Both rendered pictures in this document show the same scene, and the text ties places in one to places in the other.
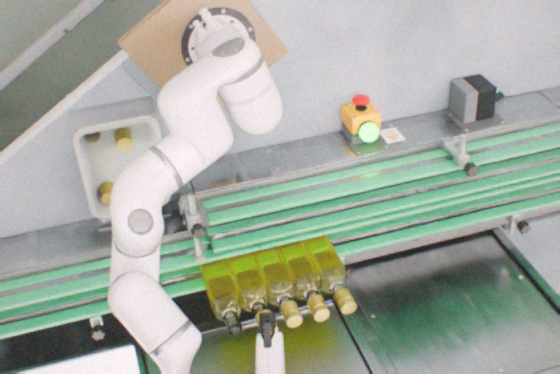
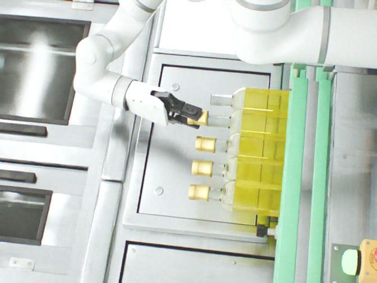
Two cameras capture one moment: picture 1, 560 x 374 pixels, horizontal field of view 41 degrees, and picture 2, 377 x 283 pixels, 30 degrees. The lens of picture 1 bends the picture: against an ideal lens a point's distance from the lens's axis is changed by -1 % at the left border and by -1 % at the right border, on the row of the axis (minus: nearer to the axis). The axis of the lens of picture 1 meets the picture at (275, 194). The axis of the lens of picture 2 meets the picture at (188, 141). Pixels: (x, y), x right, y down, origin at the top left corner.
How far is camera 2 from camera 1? 1.54 m
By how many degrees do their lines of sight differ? 68
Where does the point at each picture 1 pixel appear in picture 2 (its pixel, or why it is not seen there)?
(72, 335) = not seen: hidden behind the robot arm
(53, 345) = not seen: hidden behind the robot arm
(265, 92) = (233, 21)
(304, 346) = (215, 179)
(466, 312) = not seen: outside the picture
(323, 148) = (364, 217)
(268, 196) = (312, 138)
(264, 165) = (357, 146)
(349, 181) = (301, 223)
